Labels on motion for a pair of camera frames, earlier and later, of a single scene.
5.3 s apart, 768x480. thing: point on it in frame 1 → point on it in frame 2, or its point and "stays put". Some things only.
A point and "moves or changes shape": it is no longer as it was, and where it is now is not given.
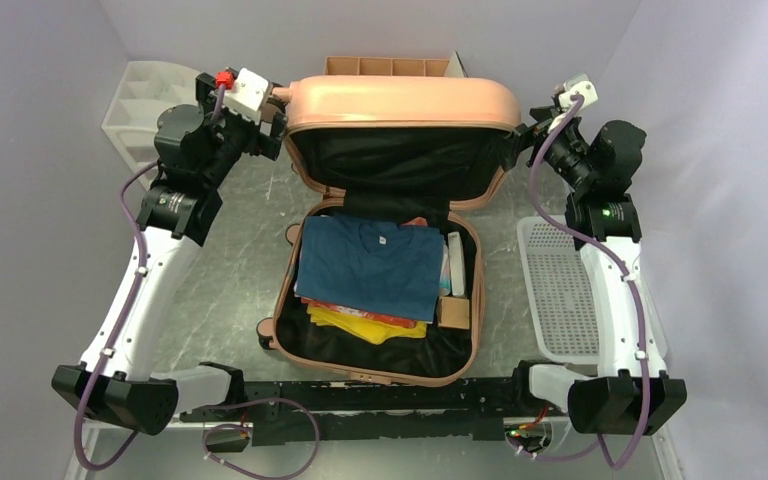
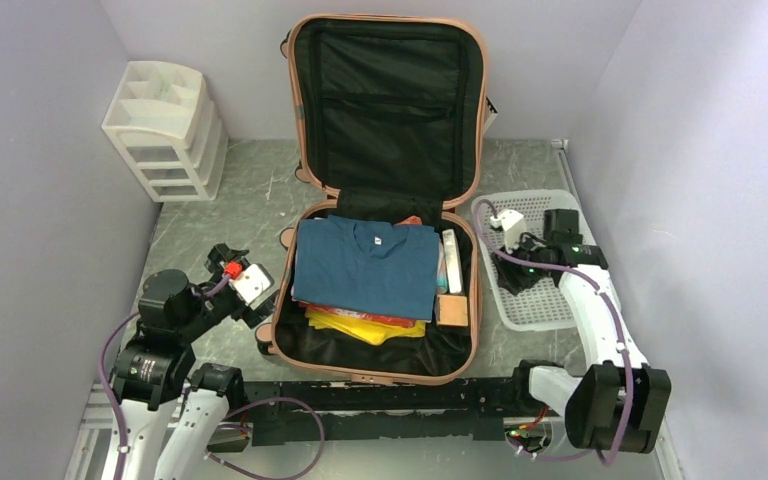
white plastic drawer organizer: [146, 90] stays put
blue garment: [371, 265] stays put
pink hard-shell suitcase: [386, 285] moves or changes shape
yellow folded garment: [364, 328] stays put
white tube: [457, 271] stays put
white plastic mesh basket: [558, 293] moves or changes shape
